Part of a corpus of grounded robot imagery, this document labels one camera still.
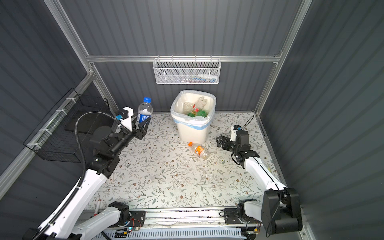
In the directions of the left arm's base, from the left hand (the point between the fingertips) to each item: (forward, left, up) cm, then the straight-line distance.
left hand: (144, 115), depth 65 cm
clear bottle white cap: (+25, -20, -19) cm, 37 cm away
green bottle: (+20, -28, -19) cm, 40 cm away
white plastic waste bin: (+9, -22, -28) cm, 37 cm away
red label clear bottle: (+23, -28, -14) cm, 39 cm away
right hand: (+1, -40, -24) cm, 47 cm away
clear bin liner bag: (+30, -23, -13) cm, 40 cm away
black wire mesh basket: (-5, +42, -9) cm, 43 cm away
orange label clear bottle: (+1, -25, -34) cm, 43 cm away
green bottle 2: (+22, -21, -22) cm, 38 cm away
